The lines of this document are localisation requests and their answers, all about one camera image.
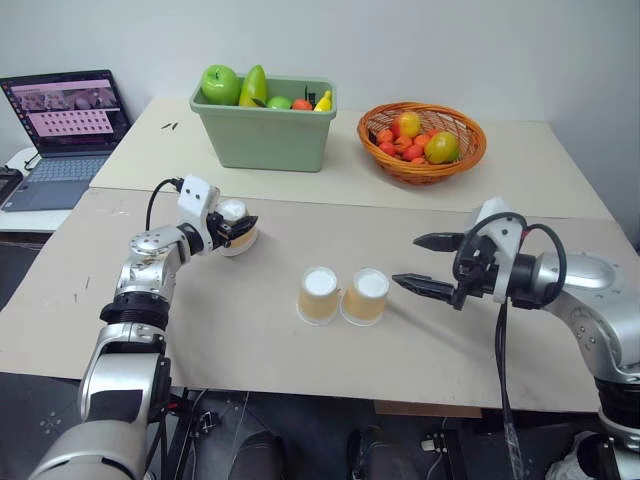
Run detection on tan paper cup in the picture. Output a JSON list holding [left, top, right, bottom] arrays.
[[340, 267, 391, 328], [216, 198, 260, 259], [295, 266, 345, 328]]

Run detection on black flat device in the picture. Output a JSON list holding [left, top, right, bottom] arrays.
[[0, 166, 26, 209]]

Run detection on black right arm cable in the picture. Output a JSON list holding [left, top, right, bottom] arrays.
[[452, 211, 569, 480]]

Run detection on white plastic bag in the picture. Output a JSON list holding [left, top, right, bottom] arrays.
[[543, 430, 602, 480]]

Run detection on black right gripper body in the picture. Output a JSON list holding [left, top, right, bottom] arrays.
[[451, 233, 502, 312]]

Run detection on brown wooden board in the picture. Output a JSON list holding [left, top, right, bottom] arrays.
[[373, 399, 484, 420]]

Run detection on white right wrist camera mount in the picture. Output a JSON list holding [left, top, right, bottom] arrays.
[[464, 196, 527, 304]]

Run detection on grey open laptop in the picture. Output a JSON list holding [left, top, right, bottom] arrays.
[[0, 68, 134, 214]]

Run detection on black metal bracket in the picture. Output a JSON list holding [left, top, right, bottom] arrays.
[[418, 428, 472, 480]]

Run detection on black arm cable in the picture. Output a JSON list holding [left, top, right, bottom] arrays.
[[452, 211, 569, 480], [145, 176, 184, 232]]

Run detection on large green apple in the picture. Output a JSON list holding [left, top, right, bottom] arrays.
[[200, 64, 243, 107]]

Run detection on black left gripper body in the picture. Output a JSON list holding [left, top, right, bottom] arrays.
[[206, 211, 237, 250]]

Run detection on green plastic bin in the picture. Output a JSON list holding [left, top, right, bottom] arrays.
[[188, 76, 339, 174]]

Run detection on orange wicker basket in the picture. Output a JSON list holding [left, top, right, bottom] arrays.
[[356, 101, 488, 186]]

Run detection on green yellow mango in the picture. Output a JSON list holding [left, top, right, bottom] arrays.
[[237, 63, 270, 109]]

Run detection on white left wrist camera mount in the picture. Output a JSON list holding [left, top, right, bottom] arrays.
[[177, 174, 222, 257]]

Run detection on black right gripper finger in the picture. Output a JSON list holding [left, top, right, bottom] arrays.
[[391, 272, 459, 302], [412, 230, 464, 253]]

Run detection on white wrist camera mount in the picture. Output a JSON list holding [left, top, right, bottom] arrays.
[[177, 174, 222, 257], [464, 196, 527, 304]]

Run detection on red yellow peach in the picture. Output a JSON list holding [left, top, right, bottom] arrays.
[[392, 110, 423, 140]]

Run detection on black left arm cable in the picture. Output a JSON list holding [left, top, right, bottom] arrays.
[[145, 176, 184, 232]]

